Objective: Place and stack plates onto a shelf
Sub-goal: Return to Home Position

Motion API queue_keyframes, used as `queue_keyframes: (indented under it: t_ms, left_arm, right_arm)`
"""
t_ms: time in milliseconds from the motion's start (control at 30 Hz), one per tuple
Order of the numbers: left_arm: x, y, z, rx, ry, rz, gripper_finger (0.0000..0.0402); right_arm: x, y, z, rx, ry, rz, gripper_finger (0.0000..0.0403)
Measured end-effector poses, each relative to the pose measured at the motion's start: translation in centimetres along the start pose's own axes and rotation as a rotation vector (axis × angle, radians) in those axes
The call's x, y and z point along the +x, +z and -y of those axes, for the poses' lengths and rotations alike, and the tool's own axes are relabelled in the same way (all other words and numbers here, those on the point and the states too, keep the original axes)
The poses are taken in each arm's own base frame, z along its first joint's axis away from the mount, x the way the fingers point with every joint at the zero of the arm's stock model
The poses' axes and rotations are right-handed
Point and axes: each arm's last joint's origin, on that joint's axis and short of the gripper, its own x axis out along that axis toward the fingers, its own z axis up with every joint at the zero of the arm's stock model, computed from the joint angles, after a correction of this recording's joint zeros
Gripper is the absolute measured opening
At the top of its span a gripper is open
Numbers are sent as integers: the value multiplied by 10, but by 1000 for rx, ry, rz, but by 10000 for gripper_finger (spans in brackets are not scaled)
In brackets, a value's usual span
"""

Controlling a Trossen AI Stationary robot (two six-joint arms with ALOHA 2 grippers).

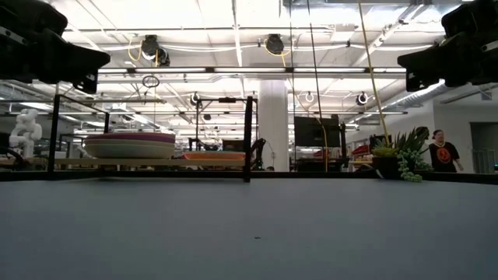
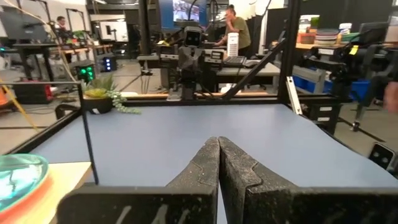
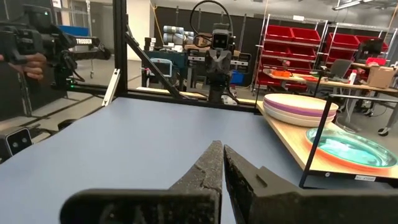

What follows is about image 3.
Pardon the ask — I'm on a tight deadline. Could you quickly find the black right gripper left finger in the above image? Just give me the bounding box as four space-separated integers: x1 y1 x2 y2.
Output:
59 140 224 224

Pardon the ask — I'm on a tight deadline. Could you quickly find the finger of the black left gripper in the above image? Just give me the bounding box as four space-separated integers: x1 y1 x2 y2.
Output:
220 50 233 75
207 50 220 75

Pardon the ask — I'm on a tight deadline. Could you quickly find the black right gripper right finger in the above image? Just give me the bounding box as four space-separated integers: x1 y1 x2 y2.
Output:
224 145 398 224

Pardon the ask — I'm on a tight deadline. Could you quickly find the cream bowl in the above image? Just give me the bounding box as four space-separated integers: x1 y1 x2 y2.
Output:
262 93 340 113

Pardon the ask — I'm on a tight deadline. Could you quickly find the orange transparent plate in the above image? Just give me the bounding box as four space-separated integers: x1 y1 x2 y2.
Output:
305 127 398 175

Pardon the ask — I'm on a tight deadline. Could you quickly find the blue transparent plate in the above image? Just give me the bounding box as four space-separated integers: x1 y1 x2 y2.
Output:
306 127 398 169

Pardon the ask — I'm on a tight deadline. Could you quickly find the black labelled case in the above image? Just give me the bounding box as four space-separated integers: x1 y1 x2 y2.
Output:
237 52 252 74
187 48 206 64

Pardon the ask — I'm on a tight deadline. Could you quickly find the small blue bin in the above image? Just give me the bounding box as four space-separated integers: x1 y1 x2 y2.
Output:
231 69 246 85

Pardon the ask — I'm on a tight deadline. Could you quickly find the green cart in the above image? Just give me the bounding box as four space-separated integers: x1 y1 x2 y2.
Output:
142 50 190 91

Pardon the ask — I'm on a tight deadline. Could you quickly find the grey framed tablet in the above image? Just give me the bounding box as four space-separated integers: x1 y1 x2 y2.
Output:
150 58 173 78

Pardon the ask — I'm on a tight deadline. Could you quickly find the orange tool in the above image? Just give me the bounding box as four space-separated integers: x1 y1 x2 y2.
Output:
271 69 293 78

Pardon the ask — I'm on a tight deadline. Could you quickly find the red storage bin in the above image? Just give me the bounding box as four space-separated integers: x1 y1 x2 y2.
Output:
266 25 294 42
291 27 322 45
355 34 389 53
325 32 361 50

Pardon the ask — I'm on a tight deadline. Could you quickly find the wooden work desk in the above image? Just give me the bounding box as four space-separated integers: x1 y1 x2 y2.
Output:
262 70 398 125

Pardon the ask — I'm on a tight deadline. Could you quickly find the metal storage rack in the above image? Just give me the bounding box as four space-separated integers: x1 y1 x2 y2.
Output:
323 23 398 82
254 14 329 91

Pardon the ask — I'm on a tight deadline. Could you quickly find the silver aluminium bar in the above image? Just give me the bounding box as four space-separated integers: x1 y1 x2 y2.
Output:
101 68 121 108

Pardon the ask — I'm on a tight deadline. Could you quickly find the grey open laptop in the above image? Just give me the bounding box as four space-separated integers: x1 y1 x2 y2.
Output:
328 58 354 79

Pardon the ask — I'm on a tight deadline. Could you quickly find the ceiling light strip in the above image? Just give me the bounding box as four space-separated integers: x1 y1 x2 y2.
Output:
331 0 374 11

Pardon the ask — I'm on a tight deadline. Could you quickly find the blue storage bin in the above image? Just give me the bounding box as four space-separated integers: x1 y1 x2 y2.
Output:
58 25 91 38

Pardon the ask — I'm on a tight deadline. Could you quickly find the small red bin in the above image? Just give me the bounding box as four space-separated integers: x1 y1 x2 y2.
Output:
365 57 387 67

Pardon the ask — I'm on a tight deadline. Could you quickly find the cardboard box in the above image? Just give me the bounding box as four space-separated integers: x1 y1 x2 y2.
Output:
367 65 397 89

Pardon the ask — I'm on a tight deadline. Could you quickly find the person's hand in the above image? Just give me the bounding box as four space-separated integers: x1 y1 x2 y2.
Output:
0 52 47 81

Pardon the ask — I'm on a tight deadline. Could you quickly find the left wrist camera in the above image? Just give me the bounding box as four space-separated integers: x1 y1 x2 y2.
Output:
211 29 231 50

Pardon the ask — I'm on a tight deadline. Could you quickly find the wooden shelf black frame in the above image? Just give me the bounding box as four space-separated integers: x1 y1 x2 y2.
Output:
253 70 398 189

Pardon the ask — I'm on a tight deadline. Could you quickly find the black aluminium rig frame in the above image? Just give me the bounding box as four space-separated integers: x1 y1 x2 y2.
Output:
67 0 265 114

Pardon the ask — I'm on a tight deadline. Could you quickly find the black rounded mount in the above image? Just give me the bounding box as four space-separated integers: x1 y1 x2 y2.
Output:
57 119 77 131

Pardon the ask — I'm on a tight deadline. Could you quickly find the table-level camera box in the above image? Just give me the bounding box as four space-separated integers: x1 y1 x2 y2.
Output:
0 126 34 163

